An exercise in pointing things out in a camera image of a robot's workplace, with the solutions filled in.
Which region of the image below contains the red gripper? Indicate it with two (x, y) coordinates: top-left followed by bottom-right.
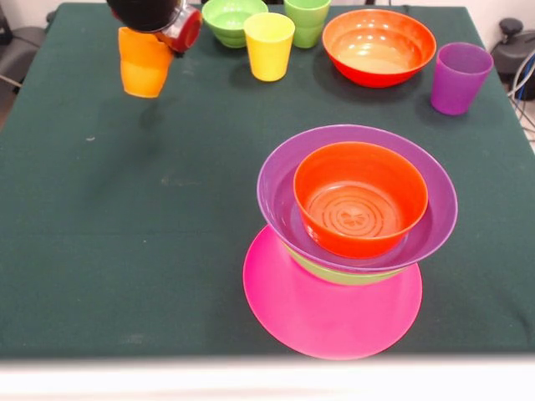
(156, 6), (204, 58)

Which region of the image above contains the orange plastic cup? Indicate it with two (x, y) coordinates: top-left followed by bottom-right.
(118, 27), (175, 99)

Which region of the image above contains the small green plastic bowl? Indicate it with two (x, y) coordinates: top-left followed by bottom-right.
(201, 0), (269, 49)

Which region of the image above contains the small red-orange plastic bowl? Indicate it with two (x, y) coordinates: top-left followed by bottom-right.
(293, 140), (430, 260)

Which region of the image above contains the large green plastic bowl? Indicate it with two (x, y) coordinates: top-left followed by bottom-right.
(282, 244), (405, 287)

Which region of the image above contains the purple plastic cup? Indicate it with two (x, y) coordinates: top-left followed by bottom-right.
(431, 42), (495, 115)

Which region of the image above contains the purple plastic bowl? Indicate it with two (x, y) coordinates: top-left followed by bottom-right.
(256, 124), (459, 275)

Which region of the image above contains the pink plastic bowl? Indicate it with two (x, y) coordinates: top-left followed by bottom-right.
(242, 225), (424, 361)

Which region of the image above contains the yellow plastic cup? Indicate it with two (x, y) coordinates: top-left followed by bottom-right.
(243, 13), (296, 83)

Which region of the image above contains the green plastic cup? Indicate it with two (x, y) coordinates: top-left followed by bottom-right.
(283, 0), (332, 49)

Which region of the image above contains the grey office chair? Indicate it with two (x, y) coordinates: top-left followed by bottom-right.
(0, 24), (49, 89)

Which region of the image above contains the large red-orange plastic bowl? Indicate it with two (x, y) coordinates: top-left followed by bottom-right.
(321, 8), (437, 89)

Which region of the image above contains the dark green tablecloth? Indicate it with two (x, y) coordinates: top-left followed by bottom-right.
(0, 2), (535, 359)

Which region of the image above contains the black chair base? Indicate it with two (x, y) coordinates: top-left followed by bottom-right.
(491, 18), (535, 76)

